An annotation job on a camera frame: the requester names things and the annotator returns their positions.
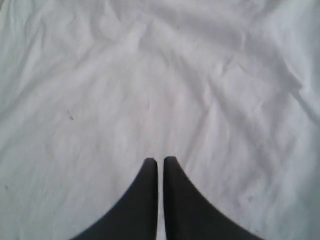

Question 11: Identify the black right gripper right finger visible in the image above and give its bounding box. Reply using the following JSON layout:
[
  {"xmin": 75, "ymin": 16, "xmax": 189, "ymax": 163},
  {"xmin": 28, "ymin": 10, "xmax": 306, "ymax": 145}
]
[{"xmin": 163, "ymin": 156, "xmax": 260, "ymax": 240}]

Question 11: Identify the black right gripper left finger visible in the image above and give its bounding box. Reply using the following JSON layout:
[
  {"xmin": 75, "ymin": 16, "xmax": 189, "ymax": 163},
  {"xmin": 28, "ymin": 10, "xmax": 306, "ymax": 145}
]
[{"xmin": 74, "ymin": 158, "xmax": 159, "ymax": 240}]

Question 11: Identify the white t-shirt red lettering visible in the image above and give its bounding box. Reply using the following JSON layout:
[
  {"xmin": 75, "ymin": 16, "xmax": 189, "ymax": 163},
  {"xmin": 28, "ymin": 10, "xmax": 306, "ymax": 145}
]
[{"xmin": 0, "ymin": 0, "xmax": 320, "ymax": 240}]

